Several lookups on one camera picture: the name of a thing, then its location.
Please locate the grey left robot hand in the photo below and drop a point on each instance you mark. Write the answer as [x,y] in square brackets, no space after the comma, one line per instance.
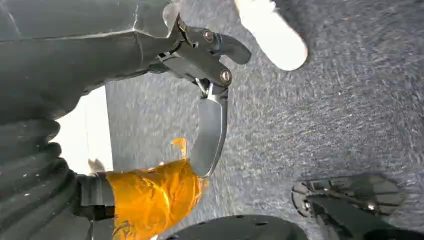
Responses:
[66,56]

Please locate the white desk panel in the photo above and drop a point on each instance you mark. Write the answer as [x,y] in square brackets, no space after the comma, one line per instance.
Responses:
[87,132]

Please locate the ribbed grey left arm sleeve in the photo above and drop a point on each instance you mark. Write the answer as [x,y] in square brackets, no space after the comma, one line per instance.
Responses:
[33,192]

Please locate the white rounded desk leg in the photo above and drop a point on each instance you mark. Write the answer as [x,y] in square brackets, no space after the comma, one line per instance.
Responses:
[271,33]

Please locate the black robot foot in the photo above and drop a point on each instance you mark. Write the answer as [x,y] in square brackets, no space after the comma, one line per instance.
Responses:
[238,228]
[348,202]

